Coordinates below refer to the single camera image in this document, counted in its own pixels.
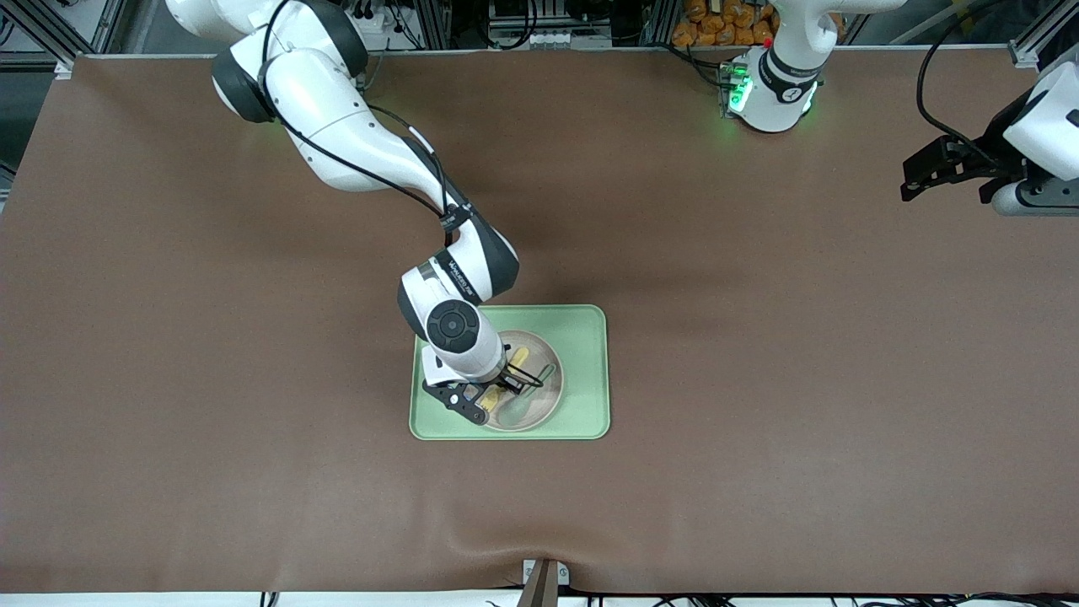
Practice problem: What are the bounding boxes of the pale green plastic spoon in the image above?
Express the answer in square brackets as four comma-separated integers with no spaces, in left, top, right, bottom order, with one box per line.
[504,363,558,424]

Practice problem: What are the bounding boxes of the yellow plastic fork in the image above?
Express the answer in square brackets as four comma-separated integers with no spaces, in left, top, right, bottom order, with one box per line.
[482,344,530,420]

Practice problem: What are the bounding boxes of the round beige plate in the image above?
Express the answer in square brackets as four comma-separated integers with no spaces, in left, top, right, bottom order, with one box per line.
[483,330,565,433]

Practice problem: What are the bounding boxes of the light green rectangular tray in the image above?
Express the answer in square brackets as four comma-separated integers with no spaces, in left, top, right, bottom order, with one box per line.
[409,304,611,441]

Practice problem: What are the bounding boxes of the brown table cover mat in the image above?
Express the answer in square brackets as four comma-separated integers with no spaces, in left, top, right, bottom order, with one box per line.
[0,51,1079,595]

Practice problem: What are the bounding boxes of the bag of orange snacks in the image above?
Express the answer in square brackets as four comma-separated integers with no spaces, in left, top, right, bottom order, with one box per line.
[672,0,845,48]

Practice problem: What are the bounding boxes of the white socket strip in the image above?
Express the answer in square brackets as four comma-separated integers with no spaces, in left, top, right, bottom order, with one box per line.
[489,30,564,49]

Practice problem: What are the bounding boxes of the white power strip with plugs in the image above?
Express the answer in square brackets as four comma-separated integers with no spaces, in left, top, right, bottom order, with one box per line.
[354,4,399,36]

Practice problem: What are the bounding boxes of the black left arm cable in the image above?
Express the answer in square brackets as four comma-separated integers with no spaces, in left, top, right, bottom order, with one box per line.
[916,0,1008,165]

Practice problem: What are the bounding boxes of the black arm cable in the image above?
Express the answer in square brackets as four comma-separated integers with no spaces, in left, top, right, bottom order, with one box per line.
[260,0,475,250]
[916,0,1008,165]

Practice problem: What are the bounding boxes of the aluminium frame post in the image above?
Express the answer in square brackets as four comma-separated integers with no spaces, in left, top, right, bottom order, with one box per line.
[639,0,679,47]
[1007,0,1079,68]
[411,0,453,50]
[0,0,127,78]

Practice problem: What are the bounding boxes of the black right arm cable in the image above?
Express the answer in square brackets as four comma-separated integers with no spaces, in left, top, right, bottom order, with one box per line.
[260,0,475,250]

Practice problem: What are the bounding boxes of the metal clamp bracket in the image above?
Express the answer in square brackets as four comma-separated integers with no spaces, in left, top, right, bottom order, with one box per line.
[521,558,571,607]

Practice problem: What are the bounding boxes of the black base power cable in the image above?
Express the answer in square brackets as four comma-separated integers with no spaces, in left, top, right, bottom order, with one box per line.
[658,42,727,87]

